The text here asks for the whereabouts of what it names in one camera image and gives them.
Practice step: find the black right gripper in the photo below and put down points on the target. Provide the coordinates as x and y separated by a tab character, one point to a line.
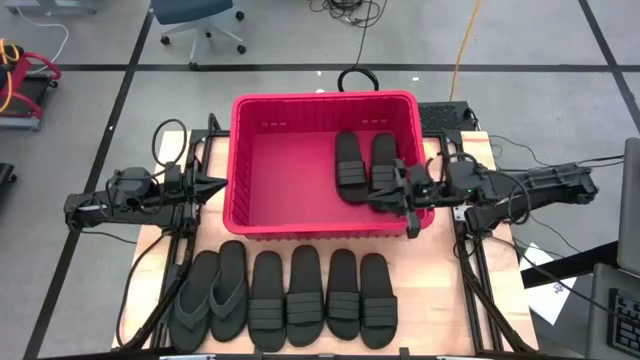
411	200

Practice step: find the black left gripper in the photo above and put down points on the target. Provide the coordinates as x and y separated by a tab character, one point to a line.
182	195

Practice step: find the black flip flop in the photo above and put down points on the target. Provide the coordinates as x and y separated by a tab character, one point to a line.
200	270
232	265

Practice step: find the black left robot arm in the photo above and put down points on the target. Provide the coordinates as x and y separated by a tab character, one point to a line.
100	207

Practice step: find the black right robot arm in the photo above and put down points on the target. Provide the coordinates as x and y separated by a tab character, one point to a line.
550	182

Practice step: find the red plastic bin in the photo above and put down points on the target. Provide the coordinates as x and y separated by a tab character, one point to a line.
290	180

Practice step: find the black table clamp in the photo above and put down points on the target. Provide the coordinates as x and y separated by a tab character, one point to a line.
404	353

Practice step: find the blue-grey office chair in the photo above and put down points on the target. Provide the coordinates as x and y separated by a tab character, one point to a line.
190	10

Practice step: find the white paper sheet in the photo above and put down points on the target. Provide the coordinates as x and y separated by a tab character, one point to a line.
547	302

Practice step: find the black beam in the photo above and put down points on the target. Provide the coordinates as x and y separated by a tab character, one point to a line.
570	265

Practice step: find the black caster base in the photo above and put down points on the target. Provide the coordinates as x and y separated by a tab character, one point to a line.
5	175

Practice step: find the grey desk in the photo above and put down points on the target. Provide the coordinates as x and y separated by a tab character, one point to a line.
600	280

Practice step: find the grey monitor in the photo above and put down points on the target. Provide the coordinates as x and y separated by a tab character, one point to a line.
631	200

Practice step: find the grey desk foot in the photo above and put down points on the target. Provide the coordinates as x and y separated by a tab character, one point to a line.
50	6

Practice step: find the black keyboard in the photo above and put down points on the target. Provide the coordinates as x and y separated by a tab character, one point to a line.
627	325

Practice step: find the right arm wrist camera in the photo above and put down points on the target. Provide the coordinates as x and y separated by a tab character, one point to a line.
424	181

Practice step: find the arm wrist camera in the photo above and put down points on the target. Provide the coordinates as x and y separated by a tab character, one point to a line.
424	181
173	176

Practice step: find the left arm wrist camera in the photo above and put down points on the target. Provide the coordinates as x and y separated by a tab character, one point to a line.
173	176

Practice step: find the black aluminium table frame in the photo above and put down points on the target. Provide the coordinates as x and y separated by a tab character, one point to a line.
501	314
192	145

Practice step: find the white metal bracket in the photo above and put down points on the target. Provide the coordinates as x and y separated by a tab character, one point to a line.
459	212

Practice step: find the red frame cart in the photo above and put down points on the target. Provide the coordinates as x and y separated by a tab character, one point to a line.
30	95

